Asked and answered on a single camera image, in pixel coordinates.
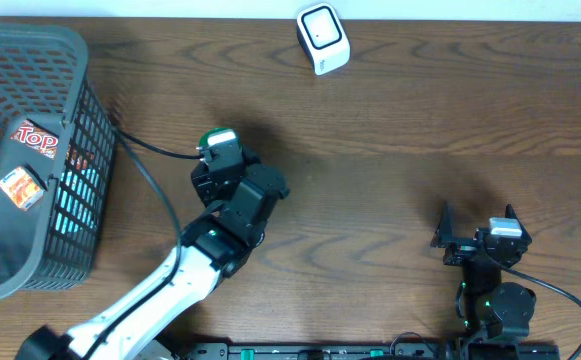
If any small orange carton box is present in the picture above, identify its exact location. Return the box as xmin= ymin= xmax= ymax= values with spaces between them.
xmin=0 ymin=166 xmax=45 ymax=211

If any red Top snack bar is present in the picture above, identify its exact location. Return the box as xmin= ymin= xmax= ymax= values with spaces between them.
xmin=9 ymin=118 xmax=95 ymax=171

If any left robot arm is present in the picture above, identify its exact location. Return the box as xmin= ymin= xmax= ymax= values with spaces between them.
xmin=15 ymin=142 xmax=289 ymax=360

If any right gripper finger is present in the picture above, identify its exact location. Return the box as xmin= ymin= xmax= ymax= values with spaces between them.
xmin=505 ymin=204 xmax=525 ymax=235
xmin=430 ymin=202 xmax=454 ymax=248

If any light blue wipes pack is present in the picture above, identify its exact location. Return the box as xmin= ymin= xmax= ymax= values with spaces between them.
xmin=54 ymin=169 xmax=100 ymax=235

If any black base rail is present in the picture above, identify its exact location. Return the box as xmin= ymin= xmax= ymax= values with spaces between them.
xmin=178 ymin=340 xmax=560 ymax=360

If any grey plastic mesh basket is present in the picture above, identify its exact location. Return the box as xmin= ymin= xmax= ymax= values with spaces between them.
xmin=0 ymin=24 xmax=116 ymax=299

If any green lid jar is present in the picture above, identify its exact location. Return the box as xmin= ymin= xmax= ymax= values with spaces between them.
xmin=197 ymin=128 xmax=241 ymax=150

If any white barcode scanner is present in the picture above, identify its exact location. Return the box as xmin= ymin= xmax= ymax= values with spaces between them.
xmin=296 ymin=2 xmax=351 ymax=76

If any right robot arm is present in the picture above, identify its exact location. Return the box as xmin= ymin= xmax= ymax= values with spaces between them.
xmin=430 ymin=204 xmax=536 ymax=359

